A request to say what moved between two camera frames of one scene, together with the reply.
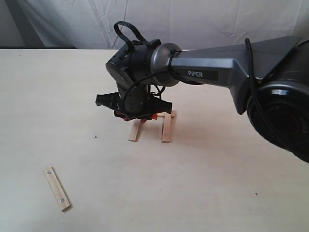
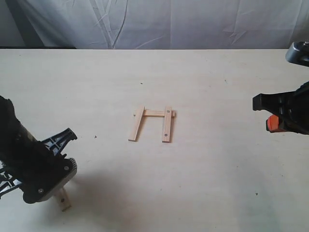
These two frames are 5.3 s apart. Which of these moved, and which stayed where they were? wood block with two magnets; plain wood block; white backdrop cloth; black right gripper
Moved: black right gripper
Stayed: white backdrop cloth; wood block with two magnets; plain wood block
